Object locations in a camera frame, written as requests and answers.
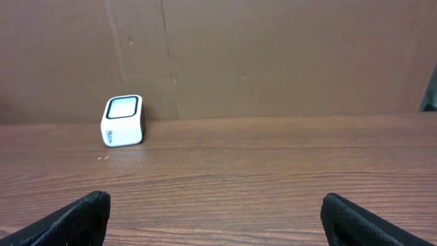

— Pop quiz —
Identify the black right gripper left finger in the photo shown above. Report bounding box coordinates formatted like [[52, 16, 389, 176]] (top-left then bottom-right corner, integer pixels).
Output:
[[1, 191, 111, 246]]

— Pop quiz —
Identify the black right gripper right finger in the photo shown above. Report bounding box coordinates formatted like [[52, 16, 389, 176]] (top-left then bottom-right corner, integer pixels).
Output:
[[320, 193, 433, 246]]

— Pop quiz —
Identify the white barcode scanner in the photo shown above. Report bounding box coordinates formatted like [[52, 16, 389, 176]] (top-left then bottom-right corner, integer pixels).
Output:
[[100, 94, 145, 148]]

